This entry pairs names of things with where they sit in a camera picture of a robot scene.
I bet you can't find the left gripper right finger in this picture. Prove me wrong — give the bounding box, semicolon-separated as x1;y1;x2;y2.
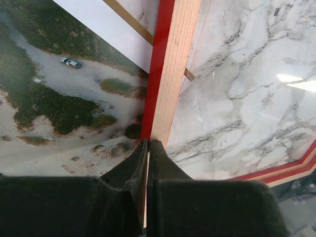
147;140;288;237

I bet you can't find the landscape photo print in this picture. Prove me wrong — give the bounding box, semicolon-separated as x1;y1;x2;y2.
0;0;159;176

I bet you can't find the clear acrylic frame sheet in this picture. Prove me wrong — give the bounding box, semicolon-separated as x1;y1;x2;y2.
166;0;316;180

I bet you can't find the red wooden picture frame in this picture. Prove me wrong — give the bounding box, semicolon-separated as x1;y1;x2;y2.
141;0;316;187

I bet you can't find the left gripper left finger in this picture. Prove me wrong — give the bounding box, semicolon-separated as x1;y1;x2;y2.
0;140;148;237

